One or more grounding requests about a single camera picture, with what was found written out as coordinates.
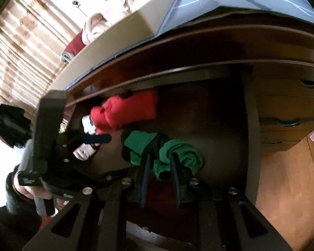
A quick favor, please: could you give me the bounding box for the beige underwear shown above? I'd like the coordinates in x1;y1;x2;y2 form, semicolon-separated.
73;143;98;162

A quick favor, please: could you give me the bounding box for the black hanging garment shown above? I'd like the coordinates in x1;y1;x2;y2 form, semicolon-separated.
0;104;32;149

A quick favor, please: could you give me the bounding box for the small wooden drawer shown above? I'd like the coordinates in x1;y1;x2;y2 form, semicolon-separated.
259;116;314;140
260;138;308;153
252;77;314;116

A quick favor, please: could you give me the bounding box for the person's left forearm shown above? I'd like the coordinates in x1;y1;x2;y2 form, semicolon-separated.
0;171;42;251

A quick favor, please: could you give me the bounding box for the person's left hand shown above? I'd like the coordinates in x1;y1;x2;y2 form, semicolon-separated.
13;180;52;200

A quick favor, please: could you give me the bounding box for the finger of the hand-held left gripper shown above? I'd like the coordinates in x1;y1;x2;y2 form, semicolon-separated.
58;149;116;189
59;130;112;150

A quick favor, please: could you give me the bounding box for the curtain tassel tieback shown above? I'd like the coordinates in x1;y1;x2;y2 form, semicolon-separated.
72;0;91;19

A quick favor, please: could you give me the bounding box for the beige cardboard box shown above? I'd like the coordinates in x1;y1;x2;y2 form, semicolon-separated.
50;0;179;92

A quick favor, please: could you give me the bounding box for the beige patterned curtain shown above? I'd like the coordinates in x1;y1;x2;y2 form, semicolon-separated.
0;0;87;117

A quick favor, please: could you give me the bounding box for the pale pink underwear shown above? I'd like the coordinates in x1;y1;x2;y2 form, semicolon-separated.
82;13;113;45

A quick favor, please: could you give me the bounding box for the green underwear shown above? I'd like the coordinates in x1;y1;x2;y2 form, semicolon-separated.
120;129;205;181

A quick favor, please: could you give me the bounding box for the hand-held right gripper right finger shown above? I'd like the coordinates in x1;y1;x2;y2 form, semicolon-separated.
169;152;293;251

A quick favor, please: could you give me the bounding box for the wide wooden drawer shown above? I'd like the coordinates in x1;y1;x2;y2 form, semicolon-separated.
65;82;259;251

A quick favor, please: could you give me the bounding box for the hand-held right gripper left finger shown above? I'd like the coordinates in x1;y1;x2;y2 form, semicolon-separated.
22;135;162;251

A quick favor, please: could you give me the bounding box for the red sock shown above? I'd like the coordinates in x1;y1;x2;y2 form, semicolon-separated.
90;91;159;134

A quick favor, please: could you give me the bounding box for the dark wooden desk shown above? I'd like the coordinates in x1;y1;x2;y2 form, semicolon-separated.
65;5;314;215

